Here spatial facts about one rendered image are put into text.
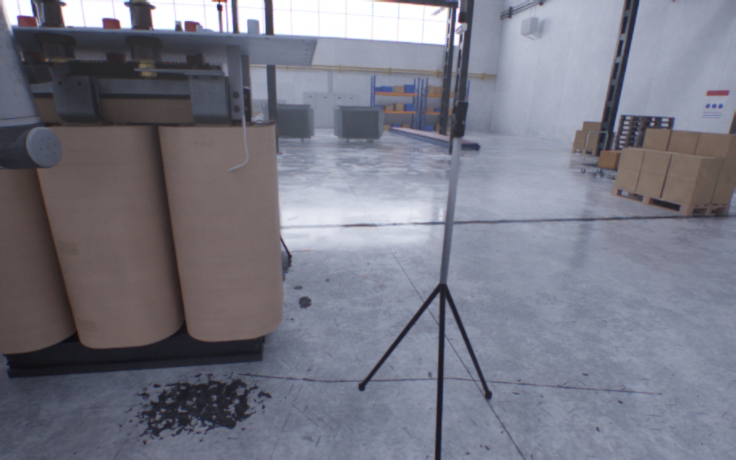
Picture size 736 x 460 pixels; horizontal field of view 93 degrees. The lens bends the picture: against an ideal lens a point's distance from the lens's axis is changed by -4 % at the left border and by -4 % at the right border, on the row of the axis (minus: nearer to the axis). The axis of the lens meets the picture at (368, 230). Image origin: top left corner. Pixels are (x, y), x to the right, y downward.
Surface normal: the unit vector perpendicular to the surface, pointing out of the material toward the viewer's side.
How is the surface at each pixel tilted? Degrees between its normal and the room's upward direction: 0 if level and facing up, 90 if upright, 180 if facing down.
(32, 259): 90
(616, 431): 0
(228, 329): 90
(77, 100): 90
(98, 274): 90
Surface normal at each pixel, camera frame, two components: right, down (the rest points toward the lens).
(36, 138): 0.99, -0.07
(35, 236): 0.94, 0.14
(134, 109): 0.18, 0.31
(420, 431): 0.03, -0.95
